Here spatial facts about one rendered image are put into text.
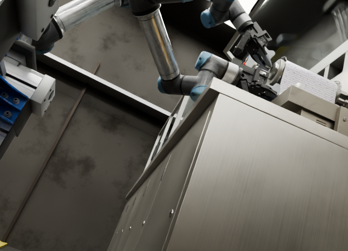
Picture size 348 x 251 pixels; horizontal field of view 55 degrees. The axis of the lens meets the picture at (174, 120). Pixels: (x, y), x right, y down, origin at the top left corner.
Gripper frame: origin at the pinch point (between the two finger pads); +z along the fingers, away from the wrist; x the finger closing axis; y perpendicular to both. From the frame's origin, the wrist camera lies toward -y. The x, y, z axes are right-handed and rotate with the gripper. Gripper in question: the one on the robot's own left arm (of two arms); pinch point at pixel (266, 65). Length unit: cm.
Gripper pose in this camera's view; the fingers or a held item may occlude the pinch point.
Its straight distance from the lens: 146.4
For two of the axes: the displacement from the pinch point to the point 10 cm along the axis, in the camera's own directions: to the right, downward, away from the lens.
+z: 5.0, 8.4, -1.9
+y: 8.4, -4.1, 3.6
